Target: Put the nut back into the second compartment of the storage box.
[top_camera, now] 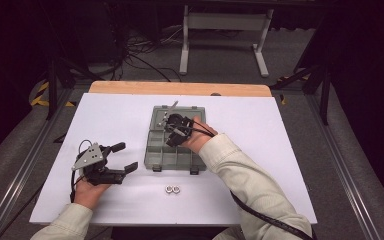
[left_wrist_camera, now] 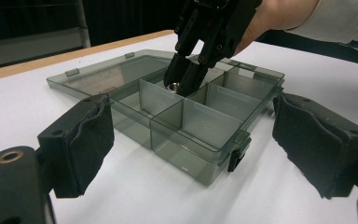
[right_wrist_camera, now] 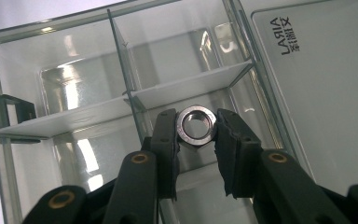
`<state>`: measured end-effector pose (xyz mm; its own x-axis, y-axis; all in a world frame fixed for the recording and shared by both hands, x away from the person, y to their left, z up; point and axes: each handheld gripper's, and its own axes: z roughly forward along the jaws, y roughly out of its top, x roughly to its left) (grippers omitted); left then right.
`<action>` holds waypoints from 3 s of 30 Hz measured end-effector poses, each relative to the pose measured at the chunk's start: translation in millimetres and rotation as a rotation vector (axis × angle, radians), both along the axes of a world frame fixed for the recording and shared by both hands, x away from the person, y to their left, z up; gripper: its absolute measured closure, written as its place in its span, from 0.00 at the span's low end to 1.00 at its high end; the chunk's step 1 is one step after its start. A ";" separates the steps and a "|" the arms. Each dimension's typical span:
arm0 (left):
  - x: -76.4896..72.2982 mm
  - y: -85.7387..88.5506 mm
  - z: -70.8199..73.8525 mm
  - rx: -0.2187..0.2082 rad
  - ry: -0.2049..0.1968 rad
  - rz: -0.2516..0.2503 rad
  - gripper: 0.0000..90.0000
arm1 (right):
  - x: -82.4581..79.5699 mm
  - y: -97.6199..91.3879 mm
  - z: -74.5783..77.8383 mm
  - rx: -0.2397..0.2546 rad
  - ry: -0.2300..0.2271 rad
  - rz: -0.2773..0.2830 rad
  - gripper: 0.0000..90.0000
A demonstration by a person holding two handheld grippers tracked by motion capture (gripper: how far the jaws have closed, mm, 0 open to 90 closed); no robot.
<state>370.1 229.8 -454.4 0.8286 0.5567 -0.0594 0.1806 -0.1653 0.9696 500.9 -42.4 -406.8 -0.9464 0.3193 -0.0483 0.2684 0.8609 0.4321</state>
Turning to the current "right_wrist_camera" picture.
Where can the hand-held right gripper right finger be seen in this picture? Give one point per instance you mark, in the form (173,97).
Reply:
(239,155)

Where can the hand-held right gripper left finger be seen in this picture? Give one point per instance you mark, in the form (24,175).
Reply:
(164,149)

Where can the silver metal hex nut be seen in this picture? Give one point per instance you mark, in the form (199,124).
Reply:
(199,142)

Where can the clear plastic compartment box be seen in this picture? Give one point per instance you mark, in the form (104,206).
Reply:
(74,87)

